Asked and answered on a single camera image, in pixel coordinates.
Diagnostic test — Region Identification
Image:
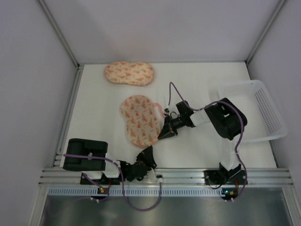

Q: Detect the pink mesh laundry bag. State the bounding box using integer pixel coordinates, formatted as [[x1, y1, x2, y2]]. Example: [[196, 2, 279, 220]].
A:
[[119, 95, 165, 147], [104, 61, 155, 86]]

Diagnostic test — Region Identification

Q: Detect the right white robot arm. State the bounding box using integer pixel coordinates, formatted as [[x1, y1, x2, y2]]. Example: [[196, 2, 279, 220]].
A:
[[158, 98, 247, 177]]

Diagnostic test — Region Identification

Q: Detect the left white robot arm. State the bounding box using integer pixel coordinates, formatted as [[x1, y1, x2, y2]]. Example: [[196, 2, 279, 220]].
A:
[[63, 138, 157, 185]]

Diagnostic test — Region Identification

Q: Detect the white plastic basket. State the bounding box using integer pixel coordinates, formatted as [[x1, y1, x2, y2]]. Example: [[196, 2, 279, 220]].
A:
[[218, 80, 288, 143]]

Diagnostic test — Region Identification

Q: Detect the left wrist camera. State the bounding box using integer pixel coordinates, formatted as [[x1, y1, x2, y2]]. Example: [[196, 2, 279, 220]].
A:
[[147, 169, 163, 183]]

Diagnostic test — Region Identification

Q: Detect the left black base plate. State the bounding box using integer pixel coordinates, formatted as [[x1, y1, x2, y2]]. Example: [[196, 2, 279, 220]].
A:
[[80, 173, 121, 185]]

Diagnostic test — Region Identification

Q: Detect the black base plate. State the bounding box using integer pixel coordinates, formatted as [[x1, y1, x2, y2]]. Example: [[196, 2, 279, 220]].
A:
[[80, 173, 121, 185], [204, 169, 247, 186]]

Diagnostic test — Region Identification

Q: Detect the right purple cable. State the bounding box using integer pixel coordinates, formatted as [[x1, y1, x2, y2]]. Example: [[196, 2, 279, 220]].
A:
[[168, 81, 247, 201]]

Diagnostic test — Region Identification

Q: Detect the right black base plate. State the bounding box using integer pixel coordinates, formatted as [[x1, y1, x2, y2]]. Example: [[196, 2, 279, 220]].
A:
[[204, 169, 247, 186]]

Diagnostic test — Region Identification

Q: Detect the perforated cable duct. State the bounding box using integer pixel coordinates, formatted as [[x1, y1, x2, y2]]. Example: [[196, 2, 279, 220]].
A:
[[48, 186, 236, 197]]

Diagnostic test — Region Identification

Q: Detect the aluminium mounting rail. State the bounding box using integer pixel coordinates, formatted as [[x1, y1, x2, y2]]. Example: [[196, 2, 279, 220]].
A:
[[38, 168, 293, 187]]

